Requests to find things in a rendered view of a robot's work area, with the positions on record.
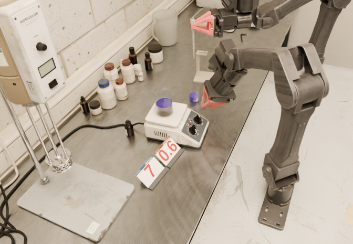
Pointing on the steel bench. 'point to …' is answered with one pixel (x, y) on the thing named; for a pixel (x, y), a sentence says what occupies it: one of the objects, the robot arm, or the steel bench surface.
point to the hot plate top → (178, 109)
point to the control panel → (195, 126)
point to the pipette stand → (200, 77)
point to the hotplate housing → (181, 138)
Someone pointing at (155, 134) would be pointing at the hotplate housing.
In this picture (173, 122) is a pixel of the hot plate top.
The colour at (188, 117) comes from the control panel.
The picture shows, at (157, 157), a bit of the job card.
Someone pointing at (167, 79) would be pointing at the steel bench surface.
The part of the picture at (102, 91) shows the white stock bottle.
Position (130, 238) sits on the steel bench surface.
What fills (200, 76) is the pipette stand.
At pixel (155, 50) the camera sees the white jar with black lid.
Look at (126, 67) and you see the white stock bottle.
